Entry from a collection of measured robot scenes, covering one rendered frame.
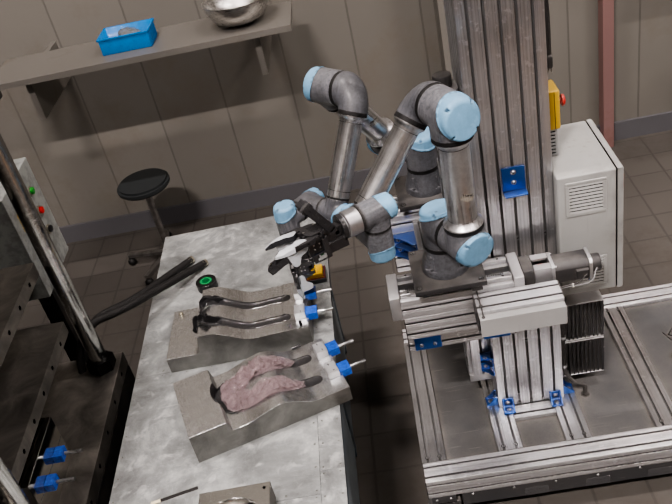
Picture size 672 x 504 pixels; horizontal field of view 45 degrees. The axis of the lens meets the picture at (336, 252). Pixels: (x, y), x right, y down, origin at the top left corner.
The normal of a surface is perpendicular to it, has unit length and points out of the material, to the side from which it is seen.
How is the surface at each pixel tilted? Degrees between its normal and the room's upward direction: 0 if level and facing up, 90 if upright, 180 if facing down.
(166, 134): 90
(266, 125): 90
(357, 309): 0
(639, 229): 0
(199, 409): 0
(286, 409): 90
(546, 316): 90
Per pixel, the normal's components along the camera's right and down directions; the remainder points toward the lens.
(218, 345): 0.06, 0.57
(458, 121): 0.43, 0.33
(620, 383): -0.19, -0.80
